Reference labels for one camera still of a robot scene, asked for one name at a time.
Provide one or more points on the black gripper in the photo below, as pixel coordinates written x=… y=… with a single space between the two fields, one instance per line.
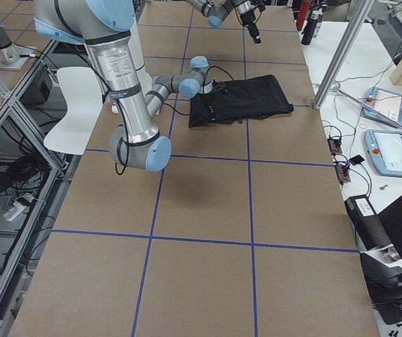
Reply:
x=211 y=97
x=247 y=17

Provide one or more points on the black graphic t-shirt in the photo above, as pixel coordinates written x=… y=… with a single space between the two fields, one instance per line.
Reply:
x=256 y=98

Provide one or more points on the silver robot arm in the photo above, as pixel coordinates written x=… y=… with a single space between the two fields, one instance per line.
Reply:
x=104 y=27
x=217 y=13

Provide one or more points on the black water bottle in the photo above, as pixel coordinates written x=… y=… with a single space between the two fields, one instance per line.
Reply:
x=310 y=28

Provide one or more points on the orange black usb hub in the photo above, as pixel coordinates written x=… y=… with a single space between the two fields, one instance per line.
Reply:
x=334 y=145

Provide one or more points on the white plastic chair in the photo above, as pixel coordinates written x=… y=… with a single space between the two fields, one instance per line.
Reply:
x=83 y=97

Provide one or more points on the far blue teach pendant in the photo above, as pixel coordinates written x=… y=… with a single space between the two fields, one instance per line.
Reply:
x=386 y=102

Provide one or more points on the blue teach pendant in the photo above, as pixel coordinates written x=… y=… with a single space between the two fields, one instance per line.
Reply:
x=386 y=102
x=385 y=150

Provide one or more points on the near blue teach pendant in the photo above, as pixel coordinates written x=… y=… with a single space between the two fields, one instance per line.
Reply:
x=385 y=150

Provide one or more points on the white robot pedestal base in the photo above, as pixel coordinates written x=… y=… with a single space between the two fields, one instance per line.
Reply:
x=141 y=52

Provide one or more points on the aluminium frame post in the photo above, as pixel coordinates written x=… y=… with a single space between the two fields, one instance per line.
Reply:
x=346 y=42

